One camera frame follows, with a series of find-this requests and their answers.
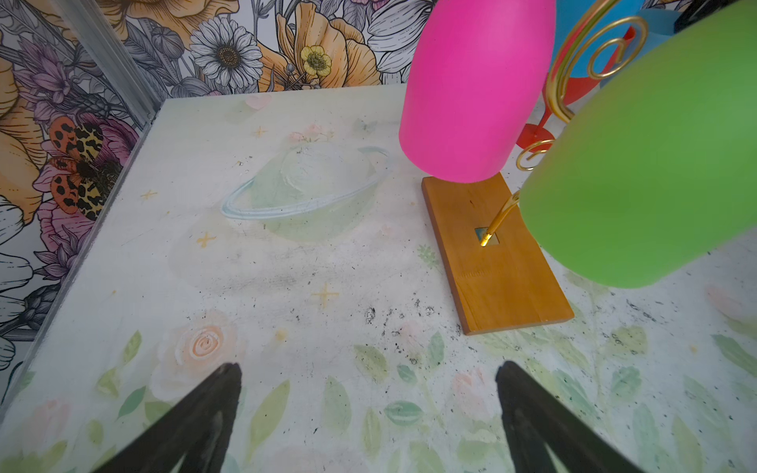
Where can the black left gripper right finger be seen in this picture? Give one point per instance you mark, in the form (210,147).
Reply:
(538,426)

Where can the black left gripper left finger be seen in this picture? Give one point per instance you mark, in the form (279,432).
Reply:
(193,436)

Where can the green wine glass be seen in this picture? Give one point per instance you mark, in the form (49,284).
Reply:
(659,167)

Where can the red wine glass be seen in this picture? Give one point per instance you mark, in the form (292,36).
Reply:
(577,88)

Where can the pink wine glass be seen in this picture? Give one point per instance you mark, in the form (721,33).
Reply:
(476,76)

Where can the light blue wine glass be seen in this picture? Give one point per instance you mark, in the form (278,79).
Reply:
(660,29)

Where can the wooden rack base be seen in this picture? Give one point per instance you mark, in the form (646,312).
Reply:
(499,276)

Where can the gold wire glass rack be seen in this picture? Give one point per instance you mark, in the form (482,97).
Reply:
(605,37)

